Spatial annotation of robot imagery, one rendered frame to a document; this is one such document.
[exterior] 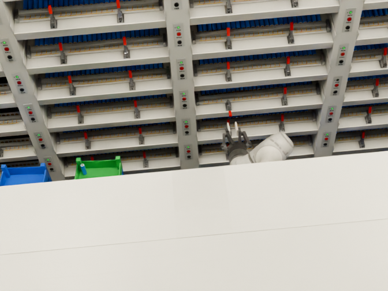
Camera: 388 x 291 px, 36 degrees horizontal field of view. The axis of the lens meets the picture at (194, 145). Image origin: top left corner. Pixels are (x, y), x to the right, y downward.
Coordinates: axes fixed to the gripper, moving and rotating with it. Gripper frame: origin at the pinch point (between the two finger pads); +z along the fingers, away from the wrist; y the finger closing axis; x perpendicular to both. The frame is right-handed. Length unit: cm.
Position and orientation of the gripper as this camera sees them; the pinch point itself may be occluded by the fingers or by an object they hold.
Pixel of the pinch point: (232, 129)
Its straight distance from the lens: 266.8
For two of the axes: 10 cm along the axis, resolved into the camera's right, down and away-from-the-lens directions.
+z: -0.7, -5.8, 8.1
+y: 10.0, -1.0, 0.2
